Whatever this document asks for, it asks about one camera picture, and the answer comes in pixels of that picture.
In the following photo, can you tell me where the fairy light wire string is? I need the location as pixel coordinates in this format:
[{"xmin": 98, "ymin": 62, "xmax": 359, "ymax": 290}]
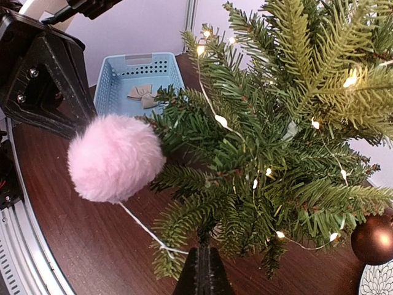
[{"xmin": 195, "ymin": 29, "xmax": 393, "ymax": 251}]

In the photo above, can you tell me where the light blue plastic basket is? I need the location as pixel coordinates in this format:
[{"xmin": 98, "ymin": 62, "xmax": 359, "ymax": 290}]
[{"xmin": 93, "ymin": 52, "xmax": 185, "ymax": 117}]

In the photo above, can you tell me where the dark red bauble ornament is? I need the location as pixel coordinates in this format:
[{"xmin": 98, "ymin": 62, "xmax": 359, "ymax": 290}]
[{"xmin": 351, "ymin": 208, "xmax": 392, "ymax": 266}]

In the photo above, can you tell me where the beige fabric bow ornament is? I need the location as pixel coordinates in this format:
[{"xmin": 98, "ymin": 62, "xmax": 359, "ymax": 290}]
[{"xmin": 127, "ymin": 84, "xmax": 158, "ymax": 109}]

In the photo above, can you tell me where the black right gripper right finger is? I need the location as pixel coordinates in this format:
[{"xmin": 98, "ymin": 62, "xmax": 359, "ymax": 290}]
[{"xmin": 204, "ymin": 247, "xmax": 235, "ymax": 294}]

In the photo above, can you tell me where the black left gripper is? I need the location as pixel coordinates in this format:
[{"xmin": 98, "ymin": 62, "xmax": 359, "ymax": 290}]
[{"xmin": 1, "ymin": 6, "xmax": 95, "ymax": 138}]

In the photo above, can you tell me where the small green christmas tree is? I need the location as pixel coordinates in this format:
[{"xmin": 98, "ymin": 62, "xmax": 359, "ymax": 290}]
[{"xmin": 151, "ymin": 1, "xmax": 392, "ymax": 276}]

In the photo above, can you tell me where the pink pompom ornament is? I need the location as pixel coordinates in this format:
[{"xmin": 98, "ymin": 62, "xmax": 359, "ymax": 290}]
[{"xmin": 68, "ymin": 114, "xmax": 186, "ymax": 258}]

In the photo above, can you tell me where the aluminium front rail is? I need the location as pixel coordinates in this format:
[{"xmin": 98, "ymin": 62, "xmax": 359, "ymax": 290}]
[{"xmin": 1, "ymin": 118, "xmax": 74, "ymax": 294}]

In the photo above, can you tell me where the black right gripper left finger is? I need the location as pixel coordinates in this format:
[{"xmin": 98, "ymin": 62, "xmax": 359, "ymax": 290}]
[{"xmin": 173, "ymin": 247, "xmax": 204, "ymax": 295}]

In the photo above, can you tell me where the left aluminium frame post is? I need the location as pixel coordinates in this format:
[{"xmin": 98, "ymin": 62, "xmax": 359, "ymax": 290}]
[{"xmin": 183, "ymin": 0, "xmax": 199, "ymax": 55}]

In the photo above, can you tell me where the floral patterned ceramic plate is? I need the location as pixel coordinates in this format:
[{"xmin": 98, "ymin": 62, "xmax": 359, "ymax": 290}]
[{"xmin": 358, "ymin": 261, "xmax": 393, "ymax": 295}]

